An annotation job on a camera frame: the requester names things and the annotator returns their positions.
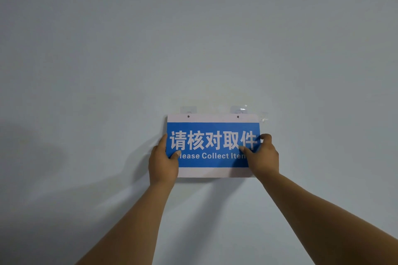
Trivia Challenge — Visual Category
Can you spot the person's right hand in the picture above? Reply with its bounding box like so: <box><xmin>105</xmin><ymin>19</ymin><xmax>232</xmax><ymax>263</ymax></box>
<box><xmin>238</xmin><ymin>133</ymin><xmax>280</xmax><ymax>178</ymax></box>

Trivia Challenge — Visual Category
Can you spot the person's left hand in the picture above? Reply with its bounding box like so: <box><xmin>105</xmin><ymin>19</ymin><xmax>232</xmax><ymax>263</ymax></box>
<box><xmin>148</xmin><ymin>134</ymin><xmax>182</xmax><ymax>188</ymax></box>

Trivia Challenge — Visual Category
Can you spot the blue and white sign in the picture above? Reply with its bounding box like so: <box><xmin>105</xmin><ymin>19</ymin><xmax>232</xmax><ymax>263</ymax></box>
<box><xmin>165</xmin><ymin>114</ymin><xmax>262</xmax><ymax>178</ymax></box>

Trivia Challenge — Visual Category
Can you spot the person's left forearm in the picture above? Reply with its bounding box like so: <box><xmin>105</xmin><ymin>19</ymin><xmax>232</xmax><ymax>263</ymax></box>
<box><xmin>75</xmin><ymin>181</ymin><xmax>176</xmax><ymax>265</ymax></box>

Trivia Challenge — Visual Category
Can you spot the person's right forearm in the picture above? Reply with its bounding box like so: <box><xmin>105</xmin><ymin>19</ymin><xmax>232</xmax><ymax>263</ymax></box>
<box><xmin>256</xmin><ymin>171</ymin><xmax>398</xmax><ymax>265</ymax></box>

